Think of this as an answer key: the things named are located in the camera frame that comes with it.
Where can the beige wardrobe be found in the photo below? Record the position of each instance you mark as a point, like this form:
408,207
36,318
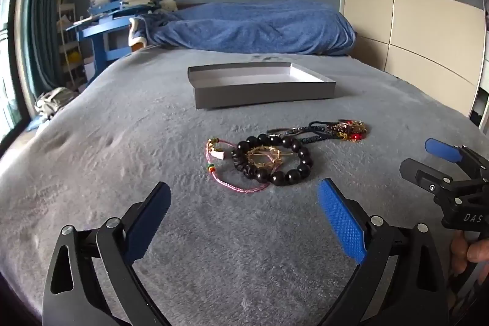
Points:
420,24

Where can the blue blanket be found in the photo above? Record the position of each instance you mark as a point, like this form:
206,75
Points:
248,28

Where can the grey cardboard box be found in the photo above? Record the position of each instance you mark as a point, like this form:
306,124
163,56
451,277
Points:
259,97

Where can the yellow toy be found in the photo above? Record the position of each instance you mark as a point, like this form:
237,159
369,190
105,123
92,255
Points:
73,57

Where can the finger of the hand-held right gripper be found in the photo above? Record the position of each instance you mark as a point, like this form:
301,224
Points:
424,177
439,150

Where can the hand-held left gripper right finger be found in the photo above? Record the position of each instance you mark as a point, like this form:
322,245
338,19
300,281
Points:
340,219

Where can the blue desk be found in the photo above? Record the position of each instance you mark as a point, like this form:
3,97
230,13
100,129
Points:
101,43

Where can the person's right hand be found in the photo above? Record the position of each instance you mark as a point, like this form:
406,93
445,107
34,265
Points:
458,253

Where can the white shelf rack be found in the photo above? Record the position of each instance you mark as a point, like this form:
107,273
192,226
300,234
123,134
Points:
61,11

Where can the white plush toy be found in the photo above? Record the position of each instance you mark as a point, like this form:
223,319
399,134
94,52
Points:
168,5

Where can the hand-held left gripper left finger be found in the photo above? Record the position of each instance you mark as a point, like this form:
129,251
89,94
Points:
151,219

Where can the grey bag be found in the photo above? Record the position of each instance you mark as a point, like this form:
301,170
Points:
53,100

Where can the teal curtain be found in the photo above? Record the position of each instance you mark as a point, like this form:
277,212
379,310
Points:
38,24

